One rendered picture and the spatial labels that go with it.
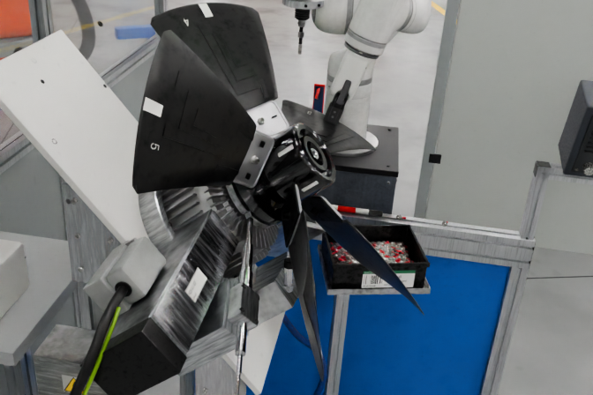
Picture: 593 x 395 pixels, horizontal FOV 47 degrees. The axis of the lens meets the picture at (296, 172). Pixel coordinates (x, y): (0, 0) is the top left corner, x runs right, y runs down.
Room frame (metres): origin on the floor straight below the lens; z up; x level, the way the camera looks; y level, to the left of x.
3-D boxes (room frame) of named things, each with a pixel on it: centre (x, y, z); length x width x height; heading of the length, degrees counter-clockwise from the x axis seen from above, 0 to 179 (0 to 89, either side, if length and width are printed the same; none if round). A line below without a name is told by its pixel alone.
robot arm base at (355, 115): (1.72, -0.12, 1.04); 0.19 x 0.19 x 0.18
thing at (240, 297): (0.80, 0.06, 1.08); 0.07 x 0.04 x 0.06; 3
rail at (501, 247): (1.48, -0.14, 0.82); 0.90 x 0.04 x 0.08; 82
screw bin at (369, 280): (1.31, -0.19, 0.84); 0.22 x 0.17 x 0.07; 98
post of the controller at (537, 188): (1.42, -0.57, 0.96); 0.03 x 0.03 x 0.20; 82
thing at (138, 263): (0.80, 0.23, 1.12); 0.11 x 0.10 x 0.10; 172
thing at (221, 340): (0.80, 0.12, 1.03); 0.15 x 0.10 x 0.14; 82
